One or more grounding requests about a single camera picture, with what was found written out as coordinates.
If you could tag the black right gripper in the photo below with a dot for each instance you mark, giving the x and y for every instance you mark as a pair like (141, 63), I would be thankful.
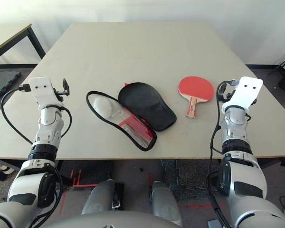
(226, 95)

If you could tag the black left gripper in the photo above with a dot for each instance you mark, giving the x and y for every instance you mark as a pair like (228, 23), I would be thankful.
(59, 92)

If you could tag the red ping-pong paddle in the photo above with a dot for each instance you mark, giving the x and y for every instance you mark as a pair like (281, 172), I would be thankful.
(196, 86)

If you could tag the red black paddle case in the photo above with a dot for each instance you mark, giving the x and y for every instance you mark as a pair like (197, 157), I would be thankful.
(145, 107)

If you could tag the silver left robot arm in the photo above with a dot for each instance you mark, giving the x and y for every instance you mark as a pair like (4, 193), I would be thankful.
(47, 123)

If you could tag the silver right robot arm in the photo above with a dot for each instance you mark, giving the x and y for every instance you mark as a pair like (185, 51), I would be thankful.
(235, 128)

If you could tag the black foam floor mat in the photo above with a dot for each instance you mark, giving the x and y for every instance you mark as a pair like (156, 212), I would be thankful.
(4, 83)

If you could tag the black framed side table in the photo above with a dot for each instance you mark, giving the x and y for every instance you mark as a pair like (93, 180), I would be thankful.
(14, 33)

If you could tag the white shoe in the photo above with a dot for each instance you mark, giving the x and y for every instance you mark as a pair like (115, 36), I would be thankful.
(4, 169)

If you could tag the grey robot left leg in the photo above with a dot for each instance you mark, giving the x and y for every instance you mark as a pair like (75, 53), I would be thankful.
(97, 197)

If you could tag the grey robot leg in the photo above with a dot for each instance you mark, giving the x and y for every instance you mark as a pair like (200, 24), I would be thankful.
(166, 204)
(97, 197)

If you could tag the grey robot right leg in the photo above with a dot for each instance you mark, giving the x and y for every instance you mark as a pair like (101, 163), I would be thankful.
(166, 204)

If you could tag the small grey box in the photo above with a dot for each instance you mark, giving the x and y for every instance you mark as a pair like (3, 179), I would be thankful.
(215, 224)

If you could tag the grey robot torso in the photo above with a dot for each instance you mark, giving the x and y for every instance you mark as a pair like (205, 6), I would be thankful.
(109, 221)

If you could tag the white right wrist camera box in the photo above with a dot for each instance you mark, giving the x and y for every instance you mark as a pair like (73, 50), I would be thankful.
(247, 90)

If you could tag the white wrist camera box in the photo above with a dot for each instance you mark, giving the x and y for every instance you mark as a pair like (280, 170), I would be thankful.
(247, 90)
(40, 88)

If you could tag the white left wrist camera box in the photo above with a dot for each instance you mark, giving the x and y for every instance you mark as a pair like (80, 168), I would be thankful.
(40, 88)

